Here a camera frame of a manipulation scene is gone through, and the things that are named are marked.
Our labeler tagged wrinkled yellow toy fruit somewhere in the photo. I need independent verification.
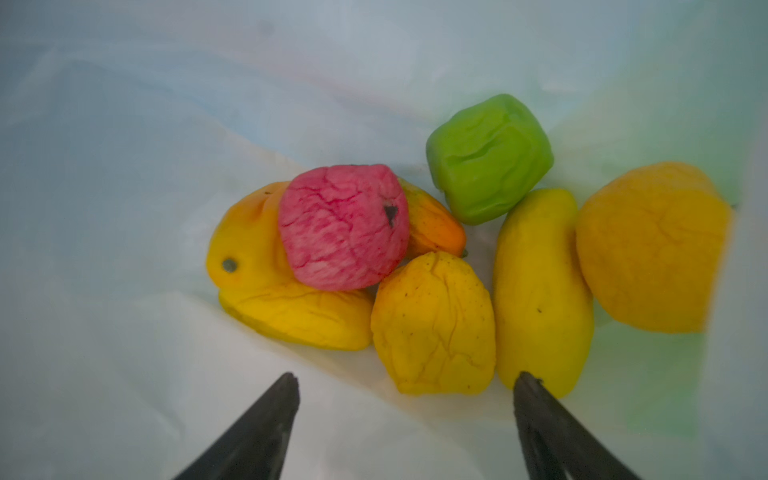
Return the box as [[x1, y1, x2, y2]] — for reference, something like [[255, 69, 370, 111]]
[[371, 252, 496, 395]]

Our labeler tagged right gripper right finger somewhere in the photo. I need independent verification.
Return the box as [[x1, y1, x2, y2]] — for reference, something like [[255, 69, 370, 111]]
[[513, 371, 639, 480]]

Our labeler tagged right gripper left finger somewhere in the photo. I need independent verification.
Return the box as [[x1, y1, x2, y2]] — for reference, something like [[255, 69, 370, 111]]
[[175, 372, 300, 480]]

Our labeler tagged orange yellow toy fruit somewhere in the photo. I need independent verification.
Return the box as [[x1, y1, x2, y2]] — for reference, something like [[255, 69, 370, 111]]
[[576, 162, 733, 334]]

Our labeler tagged pink toy fruit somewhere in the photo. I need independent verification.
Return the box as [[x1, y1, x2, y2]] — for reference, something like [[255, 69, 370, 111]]
[[278, 164, 409, 291]]

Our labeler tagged long yellow toy mango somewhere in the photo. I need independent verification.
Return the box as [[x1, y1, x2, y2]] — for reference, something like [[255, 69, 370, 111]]
[[492, 189, 595, 398]]

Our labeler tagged orange toy mango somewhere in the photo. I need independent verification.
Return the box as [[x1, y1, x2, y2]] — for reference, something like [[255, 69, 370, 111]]
[[399, 178, 467, 258]]

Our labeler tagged green toy fruit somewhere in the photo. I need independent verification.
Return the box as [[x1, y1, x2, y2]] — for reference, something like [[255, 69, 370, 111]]
[[426, 94, 554, 225]]

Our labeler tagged yellow toy mango left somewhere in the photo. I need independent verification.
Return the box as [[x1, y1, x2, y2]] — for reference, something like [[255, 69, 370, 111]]
[[205, 182, 373, 351]]

